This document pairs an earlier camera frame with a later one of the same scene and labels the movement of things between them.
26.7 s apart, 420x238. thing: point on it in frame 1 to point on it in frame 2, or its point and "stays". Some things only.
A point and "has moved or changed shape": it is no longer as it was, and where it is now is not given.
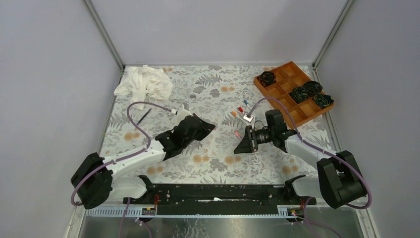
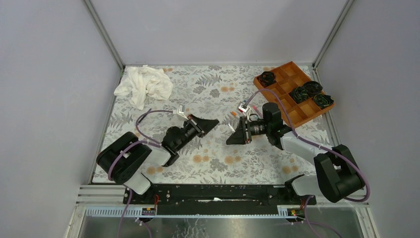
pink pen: [237, 134] has moved or changed shape
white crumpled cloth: [140, 83] stays
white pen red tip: [235, 114] stays
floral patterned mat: [224, 97] stays
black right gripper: [248, 144] to [241, 135]
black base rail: [218, 200] stays
